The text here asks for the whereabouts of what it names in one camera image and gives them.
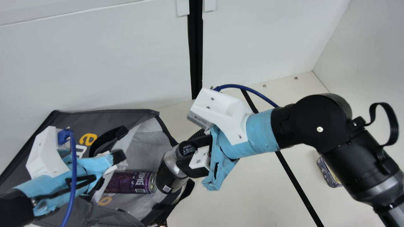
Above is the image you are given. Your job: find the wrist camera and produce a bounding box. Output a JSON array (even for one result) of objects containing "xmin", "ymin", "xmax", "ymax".
[
  {"xmin": 25, "ymin": 125, "xmax": 72, "ymax": 180},
  {"xmin": 187, "ymin": 88, "xmax": 253, "ymax": 146}
]

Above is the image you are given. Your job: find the dark coffee bottle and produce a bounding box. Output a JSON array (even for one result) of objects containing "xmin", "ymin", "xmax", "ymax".
[{"xmin": 156, "ymin": 140, "xmax": 199, "ymax": 194}]

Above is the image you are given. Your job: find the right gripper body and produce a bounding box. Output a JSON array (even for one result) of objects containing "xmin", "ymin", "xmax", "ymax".
[{"xmin": 202, "ymin": 109, "xmax": 280, "ymax": 192}]

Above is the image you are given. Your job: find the dark grey bag with straps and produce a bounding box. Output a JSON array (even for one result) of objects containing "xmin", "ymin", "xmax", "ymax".
[{"xmin": 0, "ymin": 109, "xmax": 196, "ymax": 227}]

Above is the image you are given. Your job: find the purple can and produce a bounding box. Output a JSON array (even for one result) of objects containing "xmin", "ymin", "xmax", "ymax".
[{"xmin": 104, "ymin": 170, "xmax": 157, "ymax": 194}]

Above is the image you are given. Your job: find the black cable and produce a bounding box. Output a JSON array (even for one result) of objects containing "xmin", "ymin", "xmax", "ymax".
[{"xmin": 369, "ymin": 102, "xmax": 399, "ymax": 147}]

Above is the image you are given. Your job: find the rectangular tin with gold lid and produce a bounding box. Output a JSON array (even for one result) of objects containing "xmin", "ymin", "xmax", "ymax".
[{"xmin": 317, "ymin": 155, "xmax": 343, "ymax": 189}]

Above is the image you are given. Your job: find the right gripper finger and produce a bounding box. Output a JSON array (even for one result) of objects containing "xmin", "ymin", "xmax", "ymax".
[
  {"xmin": 188, "ymin": 128, "xmax": 212, "ymax": 148},
  {"xmin": 175, "ymin": 148, "xmax": 211, "ymax": 179}
]

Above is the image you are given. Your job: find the blue cable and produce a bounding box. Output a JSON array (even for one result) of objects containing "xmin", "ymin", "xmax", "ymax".
[
  {"xmin": 58, "ymin": 127, "xmax": 78, "ymax": 227},
  {"xmin": 213, "ymin": 84, "xmax": 280, "ymax": 108}
]

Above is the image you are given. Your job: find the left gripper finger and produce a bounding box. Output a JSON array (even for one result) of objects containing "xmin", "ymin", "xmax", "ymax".
[
  {"xmin": 92, "ymin": 165, "xmax": 118, "ymax": 193},
  {"xmin": 110, "ymin": 149, "xmax": 127, "ymax": 165}
]

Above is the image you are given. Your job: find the black strip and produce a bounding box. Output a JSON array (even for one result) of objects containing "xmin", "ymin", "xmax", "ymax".
[{"xmin": 241, "ymin": 89, "xmax": 325, "ymax": 227}]

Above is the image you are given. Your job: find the black post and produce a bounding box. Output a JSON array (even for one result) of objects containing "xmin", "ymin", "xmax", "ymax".
[{"xmin": 187, "ymin": 0, "xmax": 203, "ymax": 100}]

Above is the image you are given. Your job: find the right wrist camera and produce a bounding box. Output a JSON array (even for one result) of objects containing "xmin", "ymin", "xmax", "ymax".
[{"xmin": 187, "ymin": 88, "xmax": 253, "ymax": 146}]

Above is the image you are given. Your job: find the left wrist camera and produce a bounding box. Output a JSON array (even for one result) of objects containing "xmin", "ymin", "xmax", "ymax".
[{"xmin": 25, "ymin": 125, "xmax": 72, "ymax": 180}]

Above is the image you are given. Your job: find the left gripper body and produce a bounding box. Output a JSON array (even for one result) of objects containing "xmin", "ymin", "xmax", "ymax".
[{"xmin": 13, "ymin": 148, "xmax": 114, "ymax": 218}]

